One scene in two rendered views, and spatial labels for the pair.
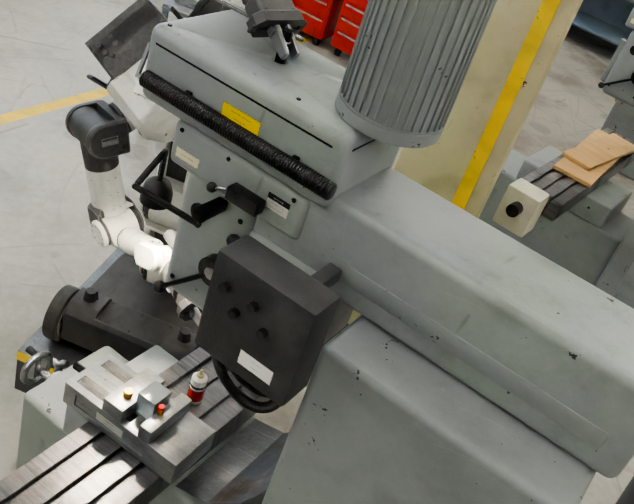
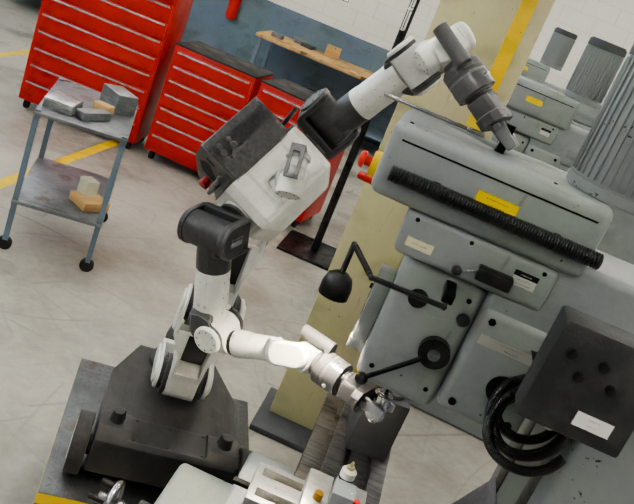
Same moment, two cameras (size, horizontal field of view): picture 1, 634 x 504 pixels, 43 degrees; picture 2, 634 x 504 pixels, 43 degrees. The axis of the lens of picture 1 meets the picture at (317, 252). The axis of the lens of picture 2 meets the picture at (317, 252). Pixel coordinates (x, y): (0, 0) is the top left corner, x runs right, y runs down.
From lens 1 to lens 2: 1.07 m
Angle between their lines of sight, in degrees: 22
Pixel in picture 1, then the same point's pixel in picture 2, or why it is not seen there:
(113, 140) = (239, 241)
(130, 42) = (248, 143)
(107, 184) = (223, 287)
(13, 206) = not seen: outside the picture
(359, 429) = not seen: outside the picture
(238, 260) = (588, 326)
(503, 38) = not seen: hidden behind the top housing
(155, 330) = (191, 443)
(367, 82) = (629, 165)
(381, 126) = not seen: outside the picture
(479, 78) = not seen: hidden behind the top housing
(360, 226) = (611, 290)
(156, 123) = (280, 221)
